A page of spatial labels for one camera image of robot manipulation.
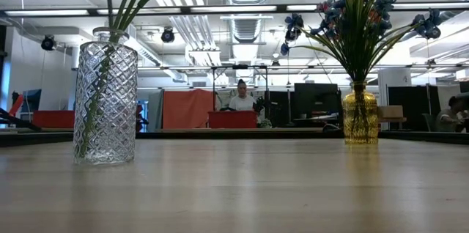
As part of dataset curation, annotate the blue artificial flower bunch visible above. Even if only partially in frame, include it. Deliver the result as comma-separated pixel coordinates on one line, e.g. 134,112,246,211
280,0,444,84

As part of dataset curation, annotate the clear cut-glass vase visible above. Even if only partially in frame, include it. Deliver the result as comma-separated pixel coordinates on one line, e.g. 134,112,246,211
73,26,139,166

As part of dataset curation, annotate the amber glass vase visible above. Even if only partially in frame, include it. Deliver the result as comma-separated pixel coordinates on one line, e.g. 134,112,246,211
342,81,380,145

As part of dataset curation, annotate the person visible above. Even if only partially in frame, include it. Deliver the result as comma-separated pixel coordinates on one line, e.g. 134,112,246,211
229,78,257,112
435,95,469,133

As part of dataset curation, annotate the red storage bin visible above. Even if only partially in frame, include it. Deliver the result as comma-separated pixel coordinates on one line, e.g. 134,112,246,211
207,111,258,129
32,110,75,128

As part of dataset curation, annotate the black table edge strip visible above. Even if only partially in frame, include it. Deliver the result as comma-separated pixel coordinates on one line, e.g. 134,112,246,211
0,130,469,148

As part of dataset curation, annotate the red fabric partition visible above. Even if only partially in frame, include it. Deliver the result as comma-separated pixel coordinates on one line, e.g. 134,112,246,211
162,88,215,129

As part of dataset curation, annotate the grey fabric panel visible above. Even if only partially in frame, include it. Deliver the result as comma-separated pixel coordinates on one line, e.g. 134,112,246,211
146,89,164,132

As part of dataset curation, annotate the black computer monitor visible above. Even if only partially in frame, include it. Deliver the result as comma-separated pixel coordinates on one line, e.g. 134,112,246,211
294,83,340,115

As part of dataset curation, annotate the black overhead beam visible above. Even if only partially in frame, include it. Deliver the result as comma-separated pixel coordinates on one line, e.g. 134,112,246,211
0,3,469,18

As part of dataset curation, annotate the cardboard box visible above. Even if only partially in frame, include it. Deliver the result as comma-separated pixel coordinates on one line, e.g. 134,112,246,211
379,105,405,119

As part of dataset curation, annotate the black partition panel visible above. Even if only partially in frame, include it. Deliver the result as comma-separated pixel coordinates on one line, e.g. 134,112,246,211
387,85,439,132

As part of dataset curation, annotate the blue panel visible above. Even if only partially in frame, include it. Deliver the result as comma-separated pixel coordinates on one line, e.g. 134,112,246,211
20,89,42,114

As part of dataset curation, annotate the black ceiling camera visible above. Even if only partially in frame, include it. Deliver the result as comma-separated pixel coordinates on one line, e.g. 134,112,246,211
160,26,176,44
40,34,56,51

